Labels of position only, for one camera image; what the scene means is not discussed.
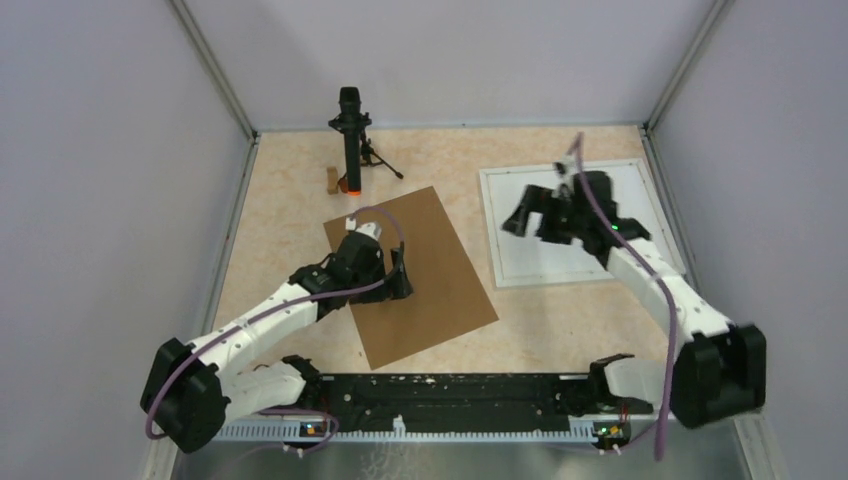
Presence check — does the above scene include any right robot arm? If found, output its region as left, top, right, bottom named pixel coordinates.
left=501, top=171, right=767, bottom=429

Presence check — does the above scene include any white picture frame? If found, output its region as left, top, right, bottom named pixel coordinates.
left=478, top=157, right=687, bottom=289

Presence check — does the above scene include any small wooden block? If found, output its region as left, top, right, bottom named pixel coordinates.
left=326, top=167, right=339, bottom=195

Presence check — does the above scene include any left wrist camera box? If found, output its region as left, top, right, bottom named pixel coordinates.
left=345, top=217, right=382, bottom=242

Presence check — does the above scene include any brown backing board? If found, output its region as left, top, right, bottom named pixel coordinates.
left=313, top=187, right=498, bottom=373

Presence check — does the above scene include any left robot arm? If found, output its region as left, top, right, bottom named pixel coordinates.
left=140, top=223, right=412, bottom=453

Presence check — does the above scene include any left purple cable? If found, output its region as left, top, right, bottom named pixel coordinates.
left=144, top=206, right=407, bottom=458

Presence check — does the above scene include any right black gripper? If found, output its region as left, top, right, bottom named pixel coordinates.
left=502, top=185, right=588, bottom=246

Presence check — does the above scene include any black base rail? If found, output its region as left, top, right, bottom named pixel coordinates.
left=294, top=373, right=654, bottom=434

